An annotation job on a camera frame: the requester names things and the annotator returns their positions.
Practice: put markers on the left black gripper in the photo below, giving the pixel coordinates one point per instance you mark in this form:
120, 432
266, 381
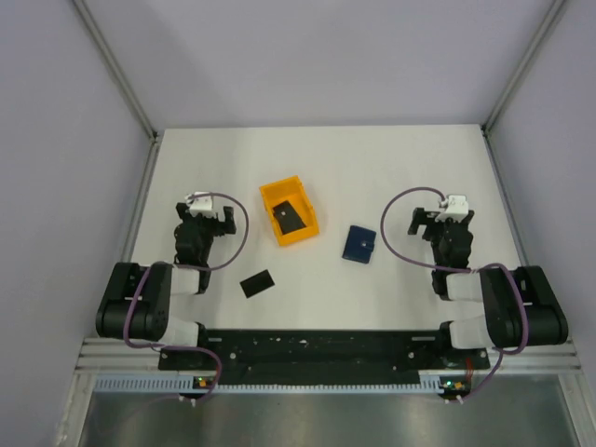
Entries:
220, 226

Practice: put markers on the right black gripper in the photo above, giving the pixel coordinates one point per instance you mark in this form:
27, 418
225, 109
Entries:
420, 218

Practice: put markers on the black credit card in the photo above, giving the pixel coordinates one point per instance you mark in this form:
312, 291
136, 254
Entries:
257, 283

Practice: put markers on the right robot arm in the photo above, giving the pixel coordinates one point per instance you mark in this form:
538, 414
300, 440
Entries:
504, 305

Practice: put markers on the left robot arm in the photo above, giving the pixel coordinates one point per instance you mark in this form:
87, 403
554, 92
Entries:
137, 298

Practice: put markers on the black card in bin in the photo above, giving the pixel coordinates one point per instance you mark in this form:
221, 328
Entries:
288, 218

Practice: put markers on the yellow plastic bin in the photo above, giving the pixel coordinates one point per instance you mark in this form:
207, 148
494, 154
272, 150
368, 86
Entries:
293, 190

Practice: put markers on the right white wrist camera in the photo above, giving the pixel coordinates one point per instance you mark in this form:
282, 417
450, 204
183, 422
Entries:
454, 207

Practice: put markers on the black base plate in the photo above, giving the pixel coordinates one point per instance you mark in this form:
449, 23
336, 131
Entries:
276, 357

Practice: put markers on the grey cable duct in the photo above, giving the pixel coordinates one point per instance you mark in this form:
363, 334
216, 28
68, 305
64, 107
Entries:
192, 385

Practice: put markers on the left aluminium frame post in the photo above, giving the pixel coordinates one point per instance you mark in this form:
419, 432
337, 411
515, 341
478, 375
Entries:
114, 68

